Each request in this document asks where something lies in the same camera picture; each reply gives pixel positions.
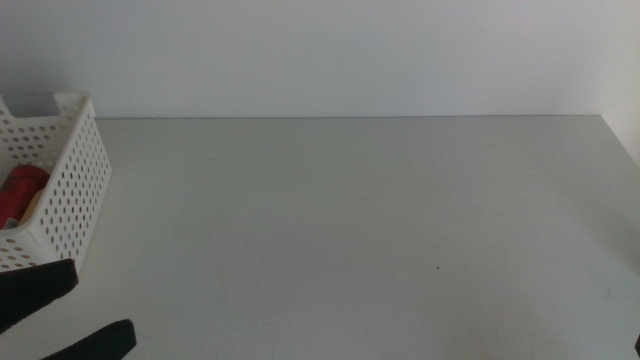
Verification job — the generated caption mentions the red soda can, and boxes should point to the red soda can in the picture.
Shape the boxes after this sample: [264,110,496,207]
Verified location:
[0,165,52,230]

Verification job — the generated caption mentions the white perforated plastic basket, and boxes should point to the white perforated plastic basket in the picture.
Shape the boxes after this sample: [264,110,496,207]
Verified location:
[0,91,112,274]

